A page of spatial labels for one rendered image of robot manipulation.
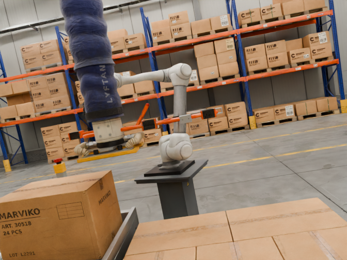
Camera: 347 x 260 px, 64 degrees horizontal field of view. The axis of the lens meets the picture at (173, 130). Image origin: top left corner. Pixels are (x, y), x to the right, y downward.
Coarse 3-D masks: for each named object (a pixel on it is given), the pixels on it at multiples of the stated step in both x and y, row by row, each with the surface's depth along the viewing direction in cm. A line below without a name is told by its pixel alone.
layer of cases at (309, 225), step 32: (160, 224) 185; (192, 224) 176; (224, 224) 168; (256, 224) 161; (288, 224) 154; (320, 224) 148; (128, 256) 152; (160, 256) 146; (192, 256) 141; (224, 256) 136; (256, 256) 131; (288, 256) 127; (320, 256) 123
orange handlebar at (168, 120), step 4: (216, 112) 162; (192, 116) 162; (196, 116) 162; (200, 116) 162; (160, 120) 168; (164, 120) 163; (168, 120) 163; (172, 120) 163; (176, 120) 163; (140, 124) 164; (156, 124) 163; (160, 124) 164; (164, 124) 163; (124, 128) 164; (128, 128) 164; (132, 128) 164; (136, 128) 164; (84, 132) 194; (88, 132) 193; (92, 132) 193; (84, 136) 166; (88, 136) 165; (92, 136) 165
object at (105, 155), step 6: (96, 150) 158; (114, 150) 161; (120, 150) 157; (126, 150) 155; (132, 150) 154; (84, 156) 159; (90, 156) 156; (96, 156) 155; (102, 156) 155; (108, 156) 154; (114, 156) 155; (78, 162) 156
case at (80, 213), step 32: (32, 192) 166; (64, 192) 152; (96, 192) 161; (0, 224) 159; (32, 224) 156; (64, 224) 154; (96, 224) 154; (32, 256) 159; (64, 256) 157; (96, 256) 154
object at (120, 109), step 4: (112, 108) 158; (116, 108) 159; (120, 108) 162; (88, 112) 158; (92, 112) 156; (96, 112) 155; (100, 112) 155; (104, 112) 155; (108, 112) 156; (112, 112) 157; (116, 112) 159; (120, 112) 162; (88, 116) 158; (92, 116) 156; (96, 116) 156; (100, 116) 155; (104, 116) 156
